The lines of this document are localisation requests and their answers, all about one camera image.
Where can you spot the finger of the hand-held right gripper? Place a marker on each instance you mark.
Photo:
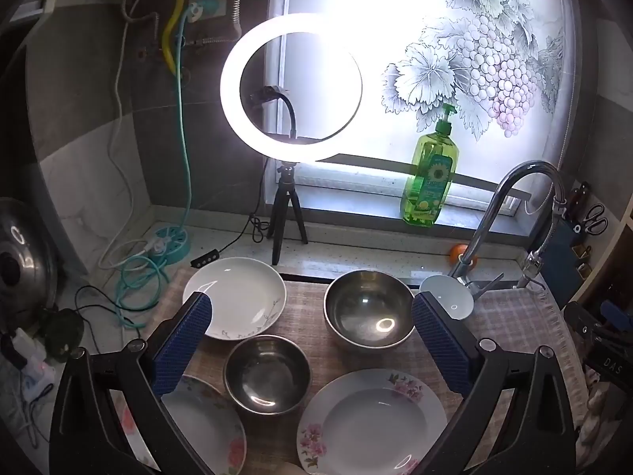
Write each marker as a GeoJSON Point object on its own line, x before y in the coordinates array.
{"type": "Point", "coordinates": [576, 316]}

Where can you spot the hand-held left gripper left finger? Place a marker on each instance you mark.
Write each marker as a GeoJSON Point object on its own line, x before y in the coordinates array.
{"type": "Point", "coordinates": [183, 341]}

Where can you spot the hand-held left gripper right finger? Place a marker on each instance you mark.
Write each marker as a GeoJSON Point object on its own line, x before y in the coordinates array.
{"type": "Point", "coordinates": [440, 341]}

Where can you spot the light blue bowl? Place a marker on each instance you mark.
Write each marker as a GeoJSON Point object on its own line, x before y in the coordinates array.
{"type": "Point", "coordinates": [452, 294]}

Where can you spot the white plate with branch print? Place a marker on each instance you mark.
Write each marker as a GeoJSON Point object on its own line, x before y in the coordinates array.
{"type": "Point", "coordinates": [237, 287]}

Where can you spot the large steel bowl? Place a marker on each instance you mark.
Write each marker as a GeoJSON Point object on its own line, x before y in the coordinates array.
{"type": "Point", "coordinates": [368, 307]}

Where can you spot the small floral plate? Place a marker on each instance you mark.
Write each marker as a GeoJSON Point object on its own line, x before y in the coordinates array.
{"type": "Point", "coordinates": [207, 425]}

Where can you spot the small steel bowl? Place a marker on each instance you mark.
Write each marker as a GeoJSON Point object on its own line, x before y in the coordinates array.
{"type": "Point", "coordinates": [267, 376]}

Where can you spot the large floral plate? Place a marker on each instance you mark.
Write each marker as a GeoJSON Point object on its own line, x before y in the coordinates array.
{"type": "Point", "coordinates": [373, 425]}

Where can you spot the person's right hand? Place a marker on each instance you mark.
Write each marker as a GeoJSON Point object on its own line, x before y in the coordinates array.
{"type": "Point", "coordinates": [593, 420]}

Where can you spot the blue utensil holder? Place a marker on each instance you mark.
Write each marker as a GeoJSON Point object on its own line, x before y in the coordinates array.
{"type": "Point", "coordinates": [564, 252]}

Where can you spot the black inline remote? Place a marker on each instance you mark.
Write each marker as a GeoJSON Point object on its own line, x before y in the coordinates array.
{"type": "Point", "coordinates": [203, 260]}

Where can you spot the orange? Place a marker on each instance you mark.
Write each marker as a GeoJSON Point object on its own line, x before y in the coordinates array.
{"type": "Point", "coordinates": [455, 252]}

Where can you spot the round teal power strip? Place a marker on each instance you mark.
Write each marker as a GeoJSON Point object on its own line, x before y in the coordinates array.
{"type": "Point", "coordinates": [170, 245]}

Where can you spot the black scissors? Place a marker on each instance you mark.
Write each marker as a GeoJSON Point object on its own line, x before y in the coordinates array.
{"type": "Point", "coordinates": [596, 220]}

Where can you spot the dark green dish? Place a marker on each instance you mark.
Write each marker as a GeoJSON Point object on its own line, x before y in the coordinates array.
{"type": "Point", "coordinates": [64, 331]}

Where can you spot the plaid cloth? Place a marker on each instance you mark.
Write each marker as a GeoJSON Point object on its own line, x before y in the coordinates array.
{"type": "Point", "coordinates": [306, 316]}

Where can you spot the chrome faucet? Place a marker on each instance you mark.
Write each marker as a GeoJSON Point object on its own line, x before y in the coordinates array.
{"type": "Point", "coordinates": [494, 203]}

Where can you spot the white power strip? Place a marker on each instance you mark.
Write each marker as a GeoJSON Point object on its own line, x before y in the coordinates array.
{"type": "Point", "coordinates": [34, 376]}

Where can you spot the green dish soap bottle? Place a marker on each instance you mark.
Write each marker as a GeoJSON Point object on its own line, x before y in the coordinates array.
{"type": "Point", "coordinates": [430, 178]}

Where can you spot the steel pot lid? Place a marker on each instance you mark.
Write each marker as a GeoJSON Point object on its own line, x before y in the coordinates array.
{"type": "Point", "coordinates": [24, 257]}

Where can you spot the black tripod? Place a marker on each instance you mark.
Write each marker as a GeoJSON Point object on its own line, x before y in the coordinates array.
{"type": "Point", "coordinates": [284, 193]}

